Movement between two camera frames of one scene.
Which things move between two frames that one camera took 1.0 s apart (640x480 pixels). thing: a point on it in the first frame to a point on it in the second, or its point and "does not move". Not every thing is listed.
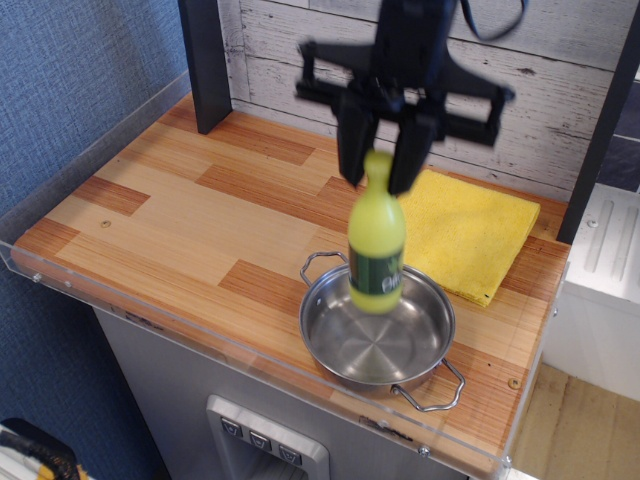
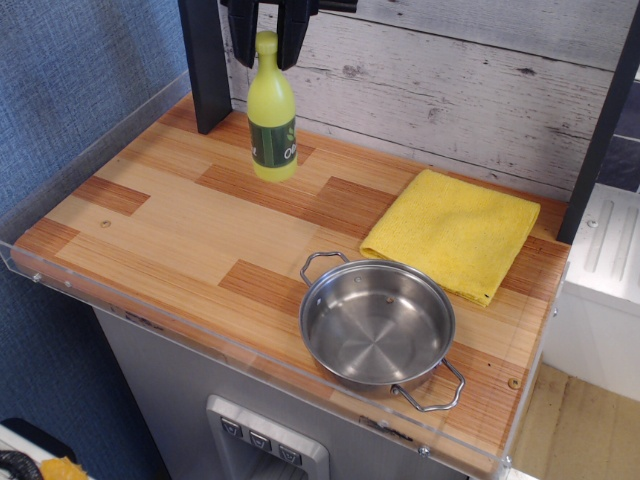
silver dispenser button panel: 249,445 does not move
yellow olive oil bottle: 376,241 to 271,115
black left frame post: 203,34 does not move
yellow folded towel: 466,235 does not move
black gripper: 410,63 to 293,18
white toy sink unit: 595,335 does not move
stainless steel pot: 369,355 does not move
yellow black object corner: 56,458 to 26,468
